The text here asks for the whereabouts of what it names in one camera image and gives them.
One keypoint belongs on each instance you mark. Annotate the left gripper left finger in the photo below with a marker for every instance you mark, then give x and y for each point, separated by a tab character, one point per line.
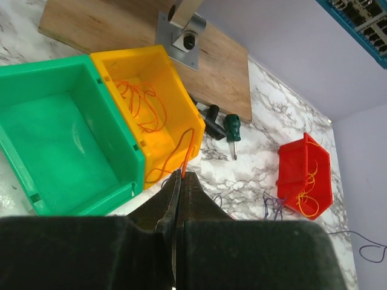
90	252

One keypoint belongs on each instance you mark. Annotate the grey blue network switch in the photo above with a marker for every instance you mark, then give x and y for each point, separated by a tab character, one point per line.
364	20

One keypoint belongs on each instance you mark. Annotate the green handle screwdriver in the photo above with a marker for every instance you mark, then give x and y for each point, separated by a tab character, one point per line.
232	126

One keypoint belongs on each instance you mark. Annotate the grey metal socket bracket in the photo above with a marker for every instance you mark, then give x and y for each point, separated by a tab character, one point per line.
179	31

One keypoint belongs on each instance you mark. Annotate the yellow plastic bin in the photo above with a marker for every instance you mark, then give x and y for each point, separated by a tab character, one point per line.
154	103

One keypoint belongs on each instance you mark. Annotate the red plastic bin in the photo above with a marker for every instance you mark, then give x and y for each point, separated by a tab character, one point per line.
304	179

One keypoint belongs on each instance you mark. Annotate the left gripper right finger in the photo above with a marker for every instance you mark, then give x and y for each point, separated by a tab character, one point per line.
215	251

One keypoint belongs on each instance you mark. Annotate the green plastic bin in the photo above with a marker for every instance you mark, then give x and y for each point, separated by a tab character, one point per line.
65	139

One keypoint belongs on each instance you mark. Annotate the wooden board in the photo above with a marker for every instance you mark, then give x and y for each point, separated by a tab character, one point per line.
92	26

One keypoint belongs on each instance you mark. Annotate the black socket adapter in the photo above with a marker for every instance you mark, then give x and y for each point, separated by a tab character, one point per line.
209	115

